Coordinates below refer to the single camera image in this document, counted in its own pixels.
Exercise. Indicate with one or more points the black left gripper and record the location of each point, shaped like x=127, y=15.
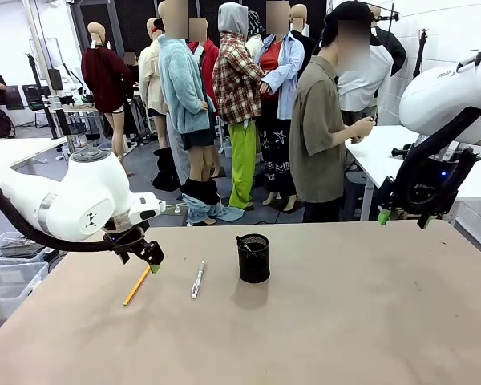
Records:
x=126, y=237

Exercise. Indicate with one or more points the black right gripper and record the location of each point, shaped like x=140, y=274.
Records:
x=429, y=188

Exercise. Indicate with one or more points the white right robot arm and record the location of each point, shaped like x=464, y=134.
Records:
x=437, y=100

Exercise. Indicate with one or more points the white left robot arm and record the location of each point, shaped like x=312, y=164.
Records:
x=84, y=188

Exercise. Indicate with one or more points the person's right forearm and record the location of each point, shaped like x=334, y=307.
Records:
x=342, y=135

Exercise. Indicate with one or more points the silver white pen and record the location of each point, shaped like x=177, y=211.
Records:
x=198, y=280

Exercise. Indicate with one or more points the dark pen with silver tip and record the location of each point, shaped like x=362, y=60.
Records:
x=246, y=245

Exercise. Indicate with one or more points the black mesh pen holder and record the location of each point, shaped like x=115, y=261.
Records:
x=253, y=260

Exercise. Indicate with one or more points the person's right hand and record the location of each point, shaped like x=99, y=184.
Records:
x=362, y=128

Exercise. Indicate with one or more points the yellow pencil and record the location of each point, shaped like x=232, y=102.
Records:
x=137, y=286

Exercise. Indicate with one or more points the black device on table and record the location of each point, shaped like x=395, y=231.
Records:
x=401, y=152

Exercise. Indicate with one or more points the black boots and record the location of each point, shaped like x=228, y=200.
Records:
x=166, y=168

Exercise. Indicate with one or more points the person in olive shirt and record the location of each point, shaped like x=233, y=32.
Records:
x=316, y=132

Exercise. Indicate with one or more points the clear plastic bin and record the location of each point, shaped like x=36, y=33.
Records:
x=12, y=246
x=8, y=286

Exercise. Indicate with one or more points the mannequin in black white shirt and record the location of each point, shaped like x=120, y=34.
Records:
x=369, y=84

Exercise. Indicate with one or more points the black tripod stand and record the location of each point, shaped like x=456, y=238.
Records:
x=421, y=56

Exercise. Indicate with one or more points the mannequin in blue fleece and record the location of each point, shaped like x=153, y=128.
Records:
x=182, y=92

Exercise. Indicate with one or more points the mannequin in cream jacket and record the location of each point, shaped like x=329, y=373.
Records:
x=150, y=80

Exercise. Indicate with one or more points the mannequin in light blue shirt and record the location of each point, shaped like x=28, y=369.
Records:
x=282, y=88

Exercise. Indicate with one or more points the mannequin in maroon sweater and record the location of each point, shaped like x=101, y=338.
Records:
x=104, y=80

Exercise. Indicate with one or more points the mannequin in plaid shirt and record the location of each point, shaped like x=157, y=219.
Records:
x=238, y=100

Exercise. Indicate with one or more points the black light stand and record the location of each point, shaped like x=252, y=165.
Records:
x=40, y=96

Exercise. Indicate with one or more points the black monitor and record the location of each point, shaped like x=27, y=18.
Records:
x=14, y=97

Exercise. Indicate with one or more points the mannequin in red jacket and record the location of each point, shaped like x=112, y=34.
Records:
x=209, y=60

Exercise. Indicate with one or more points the mannequin in black top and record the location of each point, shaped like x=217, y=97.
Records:
x=302, y=32

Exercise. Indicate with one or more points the mannequin in patterned hood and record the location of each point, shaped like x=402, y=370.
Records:
x=255, y=28

